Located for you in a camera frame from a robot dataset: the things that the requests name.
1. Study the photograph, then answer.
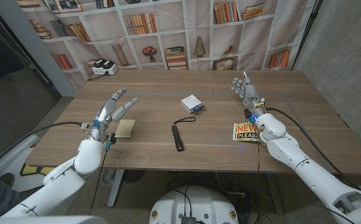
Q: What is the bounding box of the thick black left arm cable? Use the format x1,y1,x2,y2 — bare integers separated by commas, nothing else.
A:
0,121,85,175

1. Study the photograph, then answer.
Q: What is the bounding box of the white charger with batteries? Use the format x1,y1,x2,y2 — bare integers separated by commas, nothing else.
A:
91,63,119,76

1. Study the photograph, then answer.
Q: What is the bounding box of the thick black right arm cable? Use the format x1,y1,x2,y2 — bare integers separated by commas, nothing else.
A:
266,107,359,191

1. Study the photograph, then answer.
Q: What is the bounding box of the white table leg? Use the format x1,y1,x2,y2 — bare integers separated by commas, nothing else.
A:
107,169,125,208
266,173,286,215

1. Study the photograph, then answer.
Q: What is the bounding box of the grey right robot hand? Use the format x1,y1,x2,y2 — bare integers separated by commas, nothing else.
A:
230,70,267,121

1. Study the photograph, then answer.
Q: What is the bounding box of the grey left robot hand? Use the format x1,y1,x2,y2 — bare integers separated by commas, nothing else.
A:
81,87,139,146

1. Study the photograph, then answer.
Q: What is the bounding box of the yellow red black sticker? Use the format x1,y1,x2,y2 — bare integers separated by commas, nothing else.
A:
232,121,267,147

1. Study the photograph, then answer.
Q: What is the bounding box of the beige sponge pad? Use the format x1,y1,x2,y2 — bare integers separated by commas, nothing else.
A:
114,119,137,139

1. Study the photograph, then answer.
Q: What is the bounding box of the printed bookshelf backdrop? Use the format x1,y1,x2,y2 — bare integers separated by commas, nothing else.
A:
16,0,317,90

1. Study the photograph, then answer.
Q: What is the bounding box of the white and blue package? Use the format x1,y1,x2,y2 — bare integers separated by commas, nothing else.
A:
180,95,205,114

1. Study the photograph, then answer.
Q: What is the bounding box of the black flashlight with lanyard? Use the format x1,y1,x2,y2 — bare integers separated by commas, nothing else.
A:
171,116,197,152

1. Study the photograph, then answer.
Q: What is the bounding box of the grey metal post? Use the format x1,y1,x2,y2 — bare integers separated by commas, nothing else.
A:
0,0,78,98

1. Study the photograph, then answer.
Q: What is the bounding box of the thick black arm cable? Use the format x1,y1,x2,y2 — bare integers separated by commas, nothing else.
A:
0,121,85,175
266,107,359,191

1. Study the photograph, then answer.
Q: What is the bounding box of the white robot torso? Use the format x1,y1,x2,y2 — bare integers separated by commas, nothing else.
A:
148,185,240,224

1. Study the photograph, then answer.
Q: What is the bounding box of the black backdrop stand pole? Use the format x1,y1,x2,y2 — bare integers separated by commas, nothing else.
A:
291,0,324,72

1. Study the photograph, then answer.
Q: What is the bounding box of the white cylinder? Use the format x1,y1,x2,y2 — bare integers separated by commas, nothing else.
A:
0,134,55,192

